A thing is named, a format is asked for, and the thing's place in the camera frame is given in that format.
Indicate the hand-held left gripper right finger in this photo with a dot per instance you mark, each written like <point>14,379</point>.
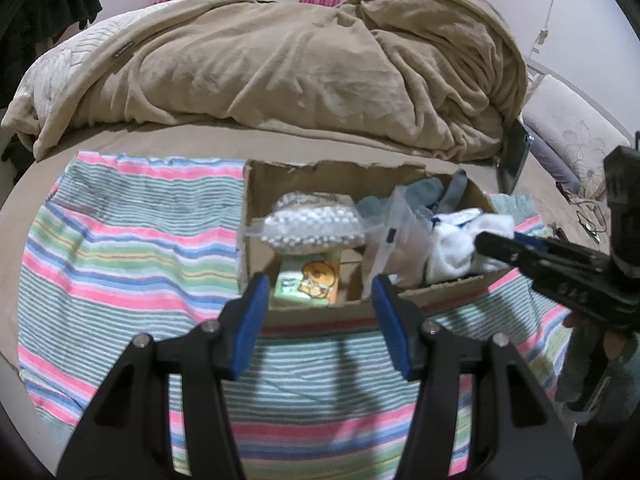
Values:
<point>392,327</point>

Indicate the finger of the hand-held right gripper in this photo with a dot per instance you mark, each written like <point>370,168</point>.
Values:
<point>505,250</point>
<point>540,246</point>

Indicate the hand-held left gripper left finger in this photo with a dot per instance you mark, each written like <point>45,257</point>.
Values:
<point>247,327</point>

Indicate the white socks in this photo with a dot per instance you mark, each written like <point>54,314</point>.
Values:
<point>460,245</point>

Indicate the brown cardboard box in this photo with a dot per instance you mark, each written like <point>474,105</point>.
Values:
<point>310,315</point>

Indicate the green printed tissue pack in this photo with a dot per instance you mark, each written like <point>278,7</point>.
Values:
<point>305,282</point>

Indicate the clear bag of brown snacks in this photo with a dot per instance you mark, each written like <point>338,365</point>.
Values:
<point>405,250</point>

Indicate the clear bag of white beads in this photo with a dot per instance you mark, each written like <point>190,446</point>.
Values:
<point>310,222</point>

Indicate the person's right hand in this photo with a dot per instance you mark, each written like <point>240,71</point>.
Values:
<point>615,346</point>

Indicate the grey pillow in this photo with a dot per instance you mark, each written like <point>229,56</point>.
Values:
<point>555,165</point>

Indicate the person's grey clothing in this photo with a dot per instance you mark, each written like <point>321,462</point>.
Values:
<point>575,360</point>

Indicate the floral beige pillow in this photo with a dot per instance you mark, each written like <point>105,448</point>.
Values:
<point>575,130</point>

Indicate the striped towel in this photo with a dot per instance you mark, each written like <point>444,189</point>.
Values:
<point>125,260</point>

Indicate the bed with beige sheet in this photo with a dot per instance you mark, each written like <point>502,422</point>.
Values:
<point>30,180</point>

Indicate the beige fleece blanket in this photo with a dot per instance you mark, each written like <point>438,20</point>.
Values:
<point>275,65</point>

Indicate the white leaf-pattern quilt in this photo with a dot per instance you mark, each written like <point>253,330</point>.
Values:
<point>55,67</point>

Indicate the dark metal bed post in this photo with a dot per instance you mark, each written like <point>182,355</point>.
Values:
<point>514,157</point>

